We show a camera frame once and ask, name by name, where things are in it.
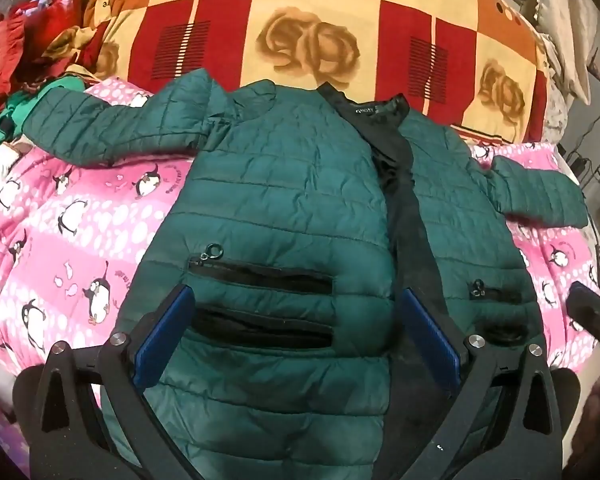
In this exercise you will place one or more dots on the bright green cloth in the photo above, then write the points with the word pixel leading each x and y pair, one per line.
pixel 10 110

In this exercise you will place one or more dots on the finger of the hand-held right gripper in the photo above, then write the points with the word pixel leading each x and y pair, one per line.
pixel 592 312

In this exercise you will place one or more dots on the red cream rose checked blanket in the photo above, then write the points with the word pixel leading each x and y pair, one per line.
pixel 305 25

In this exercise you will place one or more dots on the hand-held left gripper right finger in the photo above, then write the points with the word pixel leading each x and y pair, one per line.
pixel 430 335

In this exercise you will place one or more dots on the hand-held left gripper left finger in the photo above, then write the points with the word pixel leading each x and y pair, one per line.
pixel 162 330

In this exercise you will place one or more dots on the pink penguin print blanket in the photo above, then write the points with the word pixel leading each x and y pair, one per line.
pixel 75 240

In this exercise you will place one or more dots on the green quilted puffer jacket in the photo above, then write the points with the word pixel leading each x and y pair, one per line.
pixel 290 200

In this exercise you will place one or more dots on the cream patterned cushion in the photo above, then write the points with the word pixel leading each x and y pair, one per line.
pixel 565 35

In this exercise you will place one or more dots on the red clothes pile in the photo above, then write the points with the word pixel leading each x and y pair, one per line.
pixel 20 45

